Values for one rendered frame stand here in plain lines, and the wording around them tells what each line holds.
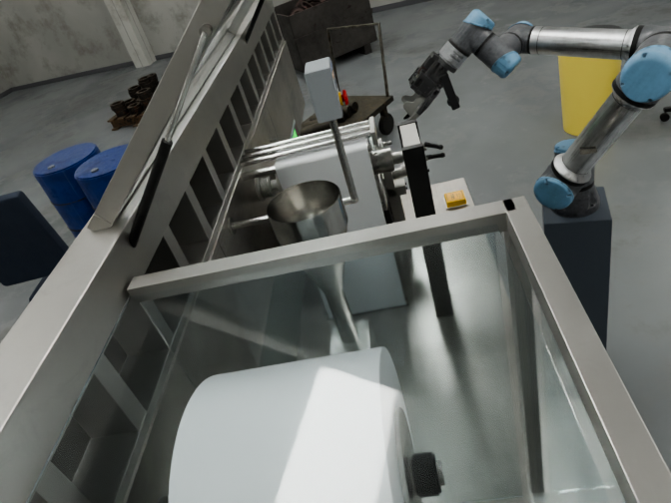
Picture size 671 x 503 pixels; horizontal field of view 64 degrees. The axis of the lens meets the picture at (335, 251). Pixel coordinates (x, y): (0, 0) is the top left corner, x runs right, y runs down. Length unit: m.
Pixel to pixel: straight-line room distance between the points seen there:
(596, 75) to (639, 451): 3.74
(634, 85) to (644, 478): 1.15
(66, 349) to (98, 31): 10.87
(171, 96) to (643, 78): 1.10
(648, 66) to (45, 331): 1.32
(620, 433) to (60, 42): 11.89
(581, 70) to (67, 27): 9.63
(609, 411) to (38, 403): 0.55
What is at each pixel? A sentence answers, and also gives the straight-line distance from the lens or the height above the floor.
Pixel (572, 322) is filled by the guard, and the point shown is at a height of 1.60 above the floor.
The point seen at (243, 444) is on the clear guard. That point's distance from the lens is 0.54.
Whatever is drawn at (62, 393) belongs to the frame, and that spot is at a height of 1.61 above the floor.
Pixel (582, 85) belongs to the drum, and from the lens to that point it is 4.14.
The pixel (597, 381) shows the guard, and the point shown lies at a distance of 0.51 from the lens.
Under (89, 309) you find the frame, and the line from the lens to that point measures 0.74.
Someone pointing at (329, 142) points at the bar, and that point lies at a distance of 1.37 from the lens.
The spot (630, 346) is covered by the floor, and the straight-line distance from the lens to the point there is 2.72.
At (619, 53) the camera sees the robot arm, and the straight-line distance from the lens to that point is 1.65.
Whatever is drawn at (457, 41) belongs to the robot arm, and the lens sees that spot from 1.63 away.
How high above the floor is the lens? 1.99
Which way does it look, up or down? 35 degrees down
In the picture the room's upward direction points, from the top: 18 degrees counter-clockwise
